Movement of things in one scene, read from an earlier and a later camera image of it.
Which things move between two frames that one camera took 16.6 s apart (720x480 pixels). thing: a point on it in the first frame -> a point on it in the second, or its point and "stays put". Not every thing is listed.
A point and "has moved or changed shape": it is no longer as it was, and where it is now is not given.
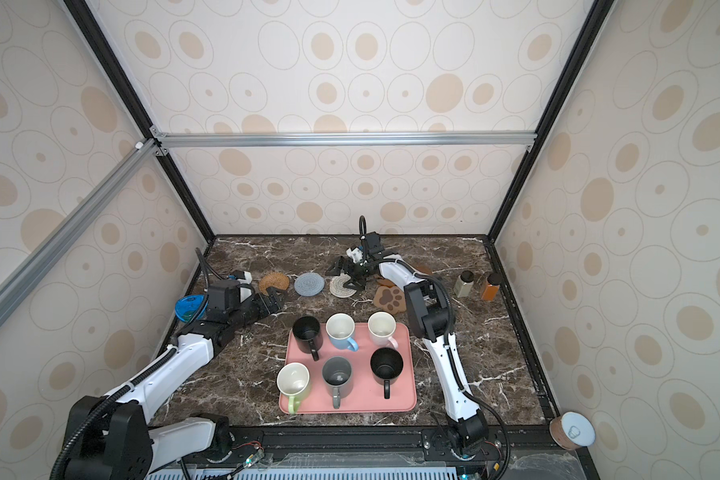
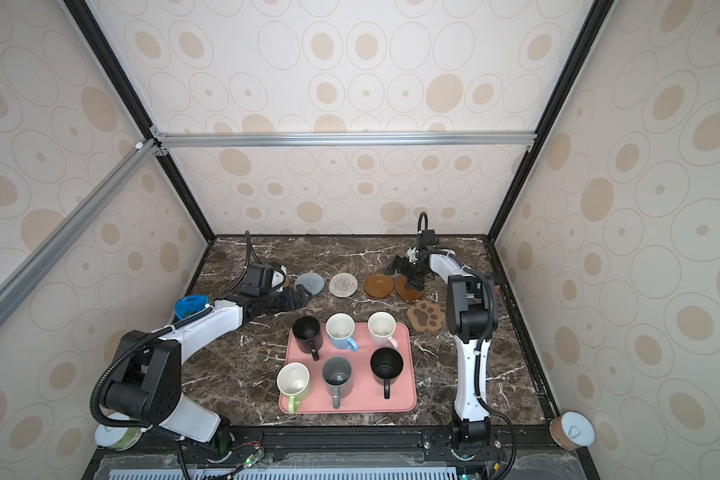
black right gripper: x=341 y=261 -> x=419 y=284
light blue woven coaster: x=309 y=284 stays put
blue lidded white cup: x=188 y=306 stays put
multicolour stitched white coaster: x=338 y=288 stays put
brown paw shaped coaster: x=390 y=299 has moved or changed shape
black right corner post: x=593 y=27 stays put
